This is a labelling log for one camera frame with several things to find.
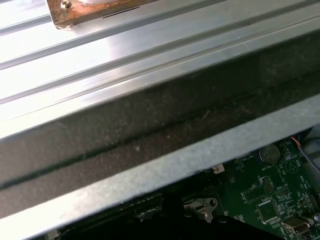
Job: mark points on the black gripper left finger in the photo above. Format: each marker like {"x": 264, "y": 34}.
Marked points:
{"x": 155, "y": 230}

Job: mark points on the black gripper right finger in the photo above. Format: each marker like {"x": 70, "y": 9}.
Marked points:
{"x": 200, "y": 232}

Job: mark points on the white fan header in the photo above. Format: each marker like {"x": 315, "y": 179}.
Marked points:
{"x": 218, "y": 169}

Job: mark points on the black square chip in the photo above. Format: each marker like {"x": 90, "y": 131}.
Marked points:
{"x": 266, "y": 211}

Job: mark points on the black pin header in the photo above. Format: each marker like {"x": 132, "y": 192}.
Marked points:
{"x": 267, "y": 186}

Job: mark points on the green motherboard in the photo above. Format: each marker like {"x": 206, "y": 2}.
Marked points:
{"x": 287, "y": 190}

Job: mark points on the silver internal USB port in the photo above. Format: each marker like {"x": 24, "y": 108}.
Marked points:
{"x": 297, "y": 226}

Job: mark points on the silver coin cell battery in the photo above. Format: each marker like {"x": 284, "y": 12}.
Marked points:
{"x": 269, "y": 153}

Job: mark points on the black open PC case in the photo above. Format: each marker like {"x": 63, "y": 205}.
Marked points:
{"x": 150, "y": 125}

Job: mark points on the brown square base plate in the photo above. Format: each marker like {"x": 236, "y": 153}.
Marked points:
{"x": 75, "y": 17}

